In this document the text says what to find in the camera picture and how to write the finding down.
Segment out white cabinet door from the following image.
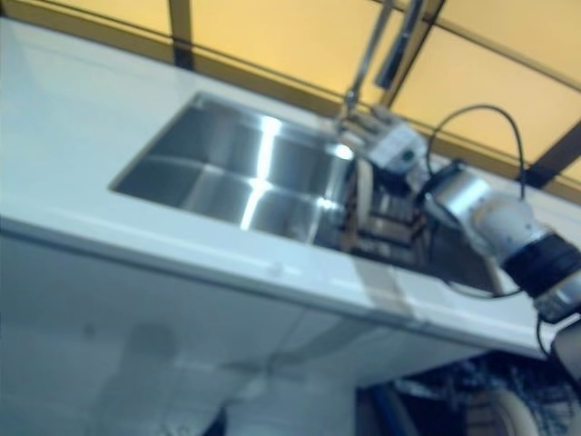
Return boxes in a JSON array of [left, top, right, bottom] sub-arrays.
[[271, 312, 458, 436], [0, 225, 347, 436]]

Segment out stainless steel sink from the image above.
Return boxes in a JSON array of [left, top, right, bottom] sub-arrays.
[[107, 91, 501, 297]]

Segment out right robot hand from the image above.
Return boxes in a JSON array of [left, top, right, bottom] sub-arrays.
[[334, 105, 428, 174]]

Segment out open dishwasher door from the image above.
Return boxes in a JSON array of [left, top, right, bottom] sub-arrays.
[[357, 380, 412, 436]]

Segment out beige round plate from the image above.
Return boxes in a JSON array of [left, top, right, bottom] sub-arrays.
[[352, 157, 379, 238], [486, 389, 542, 436]]

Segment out black sink dish rack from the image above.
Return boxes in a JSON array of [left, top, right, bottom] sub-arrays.
[[334, 153, 433, 270]]

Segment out chrome gooseneck faucet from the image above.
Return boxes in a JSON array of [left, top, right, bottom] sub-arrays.
[[340, 0, 427, 120]]

